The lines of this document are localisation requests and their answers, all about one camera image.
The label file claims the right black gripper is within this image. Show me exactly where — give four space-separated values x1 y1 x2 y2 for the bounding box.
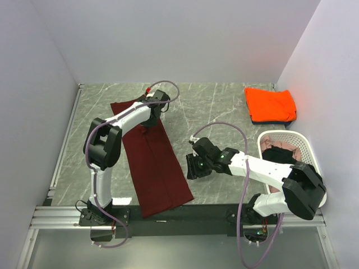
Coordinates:
186 152 213 179

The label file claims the dark red t-shirt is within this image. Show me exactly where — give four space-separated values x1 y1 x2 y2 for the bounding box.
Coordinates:
109 96 194 219

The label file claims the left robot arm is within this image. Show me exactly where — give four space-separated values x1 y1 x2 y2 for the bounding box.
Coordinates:
84 101 165 225

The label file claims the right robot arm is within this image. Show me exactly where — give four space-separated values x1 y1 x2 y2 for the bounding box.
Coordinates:
186 148 327 224

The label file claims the pink garment in basket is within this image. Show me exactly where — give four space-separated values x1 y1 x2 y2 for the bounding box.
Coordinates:
260 136 303 194

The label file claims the black garment in basket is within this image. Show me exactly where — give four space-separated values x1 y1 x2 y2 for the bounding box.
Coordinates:
262 146 297 164

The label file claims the folded blue t-shirt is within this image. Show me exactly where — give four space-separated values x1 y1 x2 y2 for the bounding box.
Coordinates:
247 103 297 126

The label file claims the folded orange t-shirt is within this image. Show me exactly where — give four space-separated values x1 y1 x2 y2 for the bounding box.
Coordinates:
244 87 297 123

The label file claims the white plastic laundry basket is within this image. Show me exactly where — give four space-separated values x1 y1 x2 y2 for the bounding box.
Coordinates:
254 130 320 216

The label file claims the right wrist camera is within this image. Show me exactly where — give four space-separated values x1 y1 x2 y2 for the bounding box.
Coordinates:
192 137 221 159

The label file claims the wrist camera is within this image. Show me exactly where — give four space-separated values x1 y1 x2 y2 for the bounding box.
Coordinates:
192 137 221 159
144 90 171 105

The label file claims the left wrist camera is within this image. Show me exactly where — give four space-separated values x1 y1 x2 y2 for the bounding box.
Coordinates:
144 90 171 105

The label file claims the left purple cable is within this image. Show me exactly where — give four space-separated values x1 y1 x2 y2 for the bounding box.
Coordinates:
85 80 180 248

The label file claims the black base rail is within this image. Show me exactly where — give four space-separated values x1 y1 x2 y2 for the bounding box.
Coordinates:
79 203 279 242

